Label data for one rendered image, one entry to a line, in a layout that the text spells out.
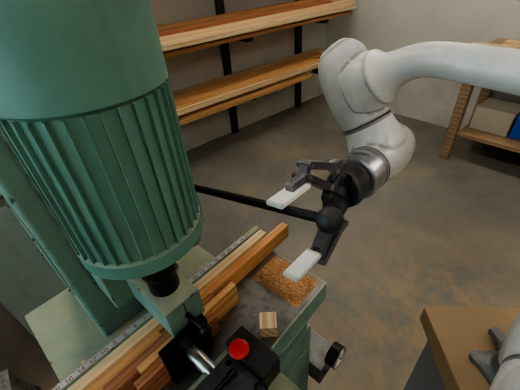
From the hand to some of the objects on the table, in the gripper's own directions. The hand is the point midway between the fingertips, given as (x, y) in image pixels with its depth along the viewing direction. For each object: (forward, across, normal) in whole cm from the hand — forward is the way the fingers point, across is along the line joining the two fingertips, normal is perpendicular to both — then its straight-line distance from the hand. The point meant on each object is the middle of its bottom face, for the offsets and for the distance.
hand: (287, 240), depth 47 cm
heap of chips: (-8, -22, -12) cm, 26 cm away
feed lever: (0, -5, -27) cm, 28 cm away
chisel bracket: (+14, -15, -21) cm, 29 cm away
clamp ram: (+16, -22, -10) cm, 29 cm away
